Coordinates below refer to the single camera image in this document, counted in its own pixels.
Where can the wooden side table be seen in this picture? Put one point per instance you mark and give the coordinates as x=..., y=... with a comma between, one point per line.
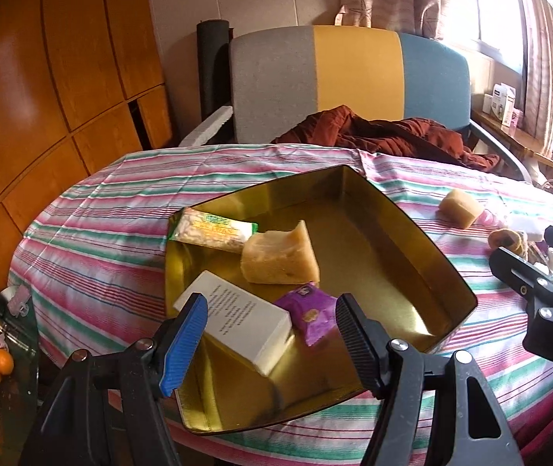
x=519, y=142

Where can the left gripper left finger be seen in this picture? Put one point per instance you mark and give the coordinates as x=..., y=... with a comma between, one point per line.
x=73, y=425

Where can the yellow sponge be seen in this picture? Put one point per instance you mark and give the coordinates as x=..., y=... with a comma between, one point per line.
x=279, y=257
x=460, y=208

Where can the black rolled mat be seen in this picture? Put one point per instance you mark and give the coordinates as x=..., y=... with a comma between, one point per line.
x=213, y=39

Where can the striped pink green tablecloth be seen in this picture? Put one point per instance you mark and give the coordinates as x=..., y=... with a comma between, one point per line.
x=94, y=259

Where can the gold metal tin box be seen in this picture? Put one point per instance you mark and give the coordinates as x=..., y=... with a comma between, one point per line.
x=365, y=246

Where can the grey yellow blue armchair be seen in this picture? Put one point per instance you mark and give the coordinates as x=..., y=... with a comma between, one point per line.
x=279, y=77

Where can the purple snack packet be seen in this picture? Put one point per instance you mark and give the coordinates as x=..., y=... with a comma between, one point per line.
x=311, y=310

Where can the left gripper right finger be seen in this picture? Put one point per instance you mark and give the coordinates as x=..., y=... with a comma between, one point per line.
x=468, y=426

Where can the green yellow snack bar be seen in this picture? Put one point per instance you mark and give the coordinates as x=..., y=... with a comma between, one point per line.
x=207, y=230

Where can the rust red jacket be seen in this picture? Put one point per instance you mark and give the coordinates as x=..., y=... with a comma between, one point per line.
x=418, y=138

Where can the wooden wardrobe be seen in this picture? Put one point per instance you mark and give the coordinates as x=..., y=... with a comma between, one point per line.
x=81, y=85

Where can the white boxes on table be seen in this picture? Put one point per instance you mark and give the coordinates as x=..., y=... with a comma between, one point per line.
x=500, y=104

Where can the white cardboard box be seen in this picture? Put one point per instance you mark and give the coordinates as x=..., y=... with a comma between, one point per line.
x=255, y=331

